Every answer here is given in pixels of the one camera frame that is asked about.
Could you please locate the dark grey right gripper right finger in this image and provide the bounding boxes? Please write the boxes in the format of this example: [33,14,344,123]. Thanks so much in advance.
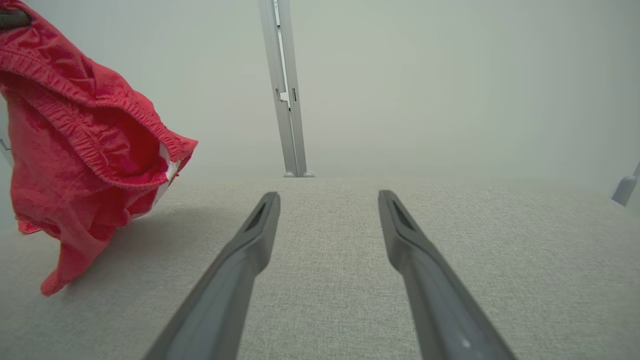
[378,189,517,360]

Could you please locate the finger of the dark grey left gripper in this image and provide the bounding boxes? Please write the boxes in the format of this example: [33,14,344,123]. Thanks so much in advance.
[0,9,33,30]

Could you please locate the red shorts with white stripe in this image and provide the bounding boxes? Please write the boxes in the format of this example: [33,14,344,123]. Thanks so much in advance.
[0,0,199,297]

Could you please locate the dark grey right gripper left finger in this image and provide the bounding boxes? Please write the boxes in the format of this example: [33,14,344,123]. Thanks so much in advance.
[144,192,281,360]

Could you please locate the grey metal partition post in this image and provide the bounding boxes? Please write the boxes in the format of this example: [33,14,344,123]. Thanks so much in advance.
[258,0,316,179]
[612,161,640,207]
[0,97,14,168]

